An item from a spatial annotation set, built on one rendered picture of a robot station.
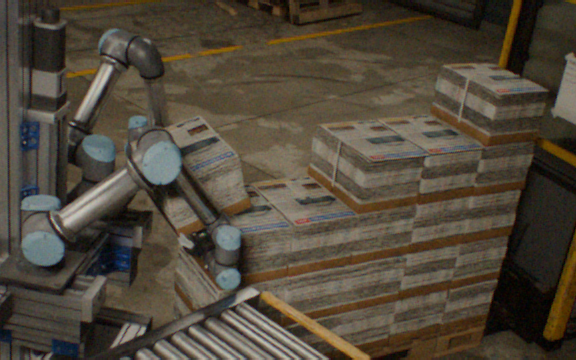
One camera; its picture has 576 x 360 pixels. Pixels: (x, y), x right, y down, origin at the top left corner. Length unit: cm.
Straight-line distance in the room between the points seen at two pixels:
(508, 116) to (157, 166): 165
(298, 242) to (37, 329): 99
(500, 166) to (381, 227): 60
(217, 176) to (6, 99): 73
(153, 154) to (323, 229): 98
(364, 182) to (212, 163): 63
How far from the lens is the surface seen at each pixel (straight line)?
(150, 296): 410
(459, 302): 390
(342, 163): 328
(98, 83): 318
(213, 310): 261
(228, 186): 293
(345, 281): 337
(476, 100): 354
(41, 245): 250
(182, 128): 312
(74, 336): 279
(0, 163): 282
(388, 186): 326
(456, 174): 347
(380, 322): 363
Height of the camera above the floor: 226
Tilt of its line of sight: 25 degrees down
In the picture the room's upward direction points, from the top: 8 degrees clockwise
